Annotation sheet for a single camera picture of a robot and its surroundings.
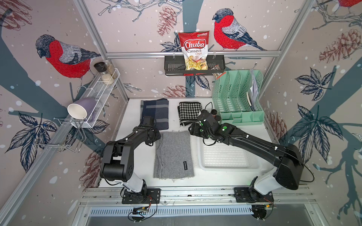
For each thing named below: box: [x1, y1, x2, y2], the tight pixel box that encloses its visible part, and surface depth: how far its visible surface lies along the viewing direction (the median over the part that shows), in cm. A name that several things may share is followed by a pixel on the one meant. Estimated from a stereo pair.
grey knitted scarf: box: [153, 130, 195, 181], surface depth 85 cm
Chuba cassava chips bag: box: [178, 31, 210, 71], surface depth 84 cm
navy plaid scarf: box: [139, 98, 170, 131], surface depth 113 cm
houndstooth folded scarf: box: [177, 101, 203, 127], surface depth 109 cm
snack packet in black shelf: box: [210, 64, 227, 80], surface depth 92 cm
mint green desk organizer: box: [212, 69, 265, 127], surface depth 107 cm
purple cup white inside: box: [67, 97, 98, 120], surface depth 64 cm
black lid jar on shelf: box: [93, 61, 107, 75], surface depth 81 cm
